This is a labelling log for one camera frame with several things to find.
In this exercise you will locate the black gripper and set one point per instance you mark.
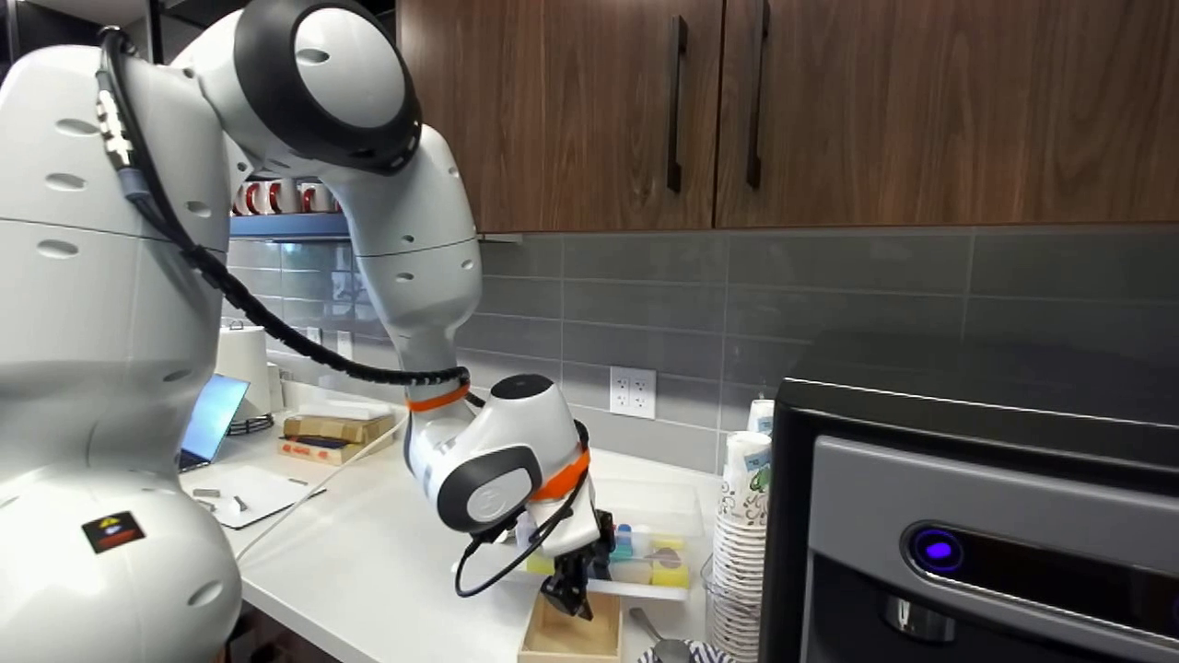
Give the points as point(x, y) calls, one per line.
point(596, 559)

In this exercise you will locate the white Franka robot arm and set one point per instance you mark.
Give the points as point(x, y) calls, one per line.
point(98, 308)

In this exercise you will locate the small wooden box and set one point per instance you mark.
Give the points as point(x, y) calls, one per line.
point(574, 639)

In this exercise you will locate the clear plastic storage box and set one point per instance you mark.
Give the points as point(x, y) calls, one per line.
point(667, 529)

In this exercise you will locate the blue toy piece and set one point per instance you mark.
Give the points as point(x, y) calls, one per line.
point(625, 543)

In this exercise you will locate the metal spoon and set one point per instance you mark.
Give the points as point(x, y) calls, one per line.
point(658, 639)

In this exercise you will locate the yellow toy block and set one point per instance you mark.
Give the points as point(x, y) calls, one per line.
point(671, 550)

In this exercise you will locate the dark patterned bowl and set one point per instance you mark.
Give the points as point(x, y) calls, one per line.
point(720, 655)

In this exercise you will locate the stack of patterned cups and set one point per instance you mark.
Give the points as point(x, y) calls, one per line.
point(739, 529)

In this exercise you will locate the white paper sheet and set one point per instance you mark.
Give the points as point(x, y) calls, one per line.
point(252, 494)

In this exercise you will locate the white paper towel roll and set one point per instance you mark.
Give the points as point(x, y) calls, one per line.
point(247, 368)

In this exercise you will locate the black silver coffee machine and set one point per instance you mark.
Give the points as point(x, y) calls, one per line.
point(980, 489)

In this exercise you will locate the red white mug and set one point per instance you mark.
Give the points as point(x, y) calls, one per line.
point(261, 197)
point(311, 197)

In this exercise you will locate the white wall outlet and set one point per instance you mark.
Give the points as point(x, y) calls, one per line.
point(343, 345)
point(631, 390)
point(315, 345)

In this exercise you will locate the blue wall shelf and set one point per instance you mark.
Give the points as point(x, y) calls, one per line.
point(290, 224)

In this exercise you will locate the wooden wall cabinet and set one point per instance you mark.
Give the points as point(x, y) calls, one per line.
point(860, 112)

